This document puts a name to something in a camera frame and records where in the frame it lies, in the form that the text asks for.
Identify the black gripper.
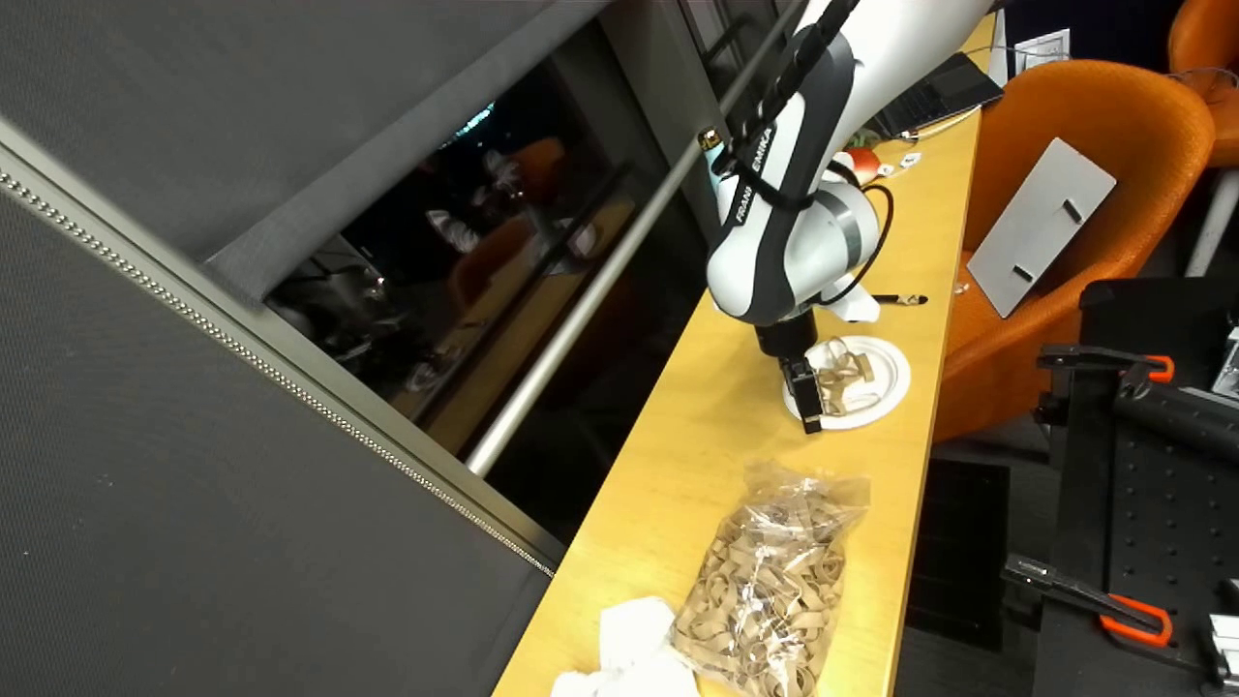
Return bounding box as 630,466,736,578
753,308,834,441

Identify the small tan rubber band heap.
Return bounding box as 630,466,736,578
809,337,885,419

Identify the small white paper plate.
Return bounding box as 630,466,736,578
779,331,913,433

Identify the clear plastic bag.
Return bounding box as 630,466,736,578
672,461,877,697

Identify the metal handrail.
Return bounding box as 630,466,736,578
463,0,809,480

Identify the teal water bottle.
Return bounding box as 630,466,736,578
699,124,745,184

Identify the black orange bar clamp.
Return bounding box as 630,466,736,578
1002,553,1178,650
1038,339,1180,404

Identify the black laptop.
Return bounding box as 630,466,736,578
885,50,1006,142

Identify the black perforated board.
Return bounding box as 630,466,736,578
1029,276,1239,697

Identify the orange armchair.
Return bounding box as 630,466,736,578
934,59,1219,446
1167,0,1239,169

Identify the white paper sheet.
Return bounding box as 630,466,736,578
1011,22,1077,78

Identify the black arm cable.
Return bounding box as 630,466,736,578
709,0,900,308

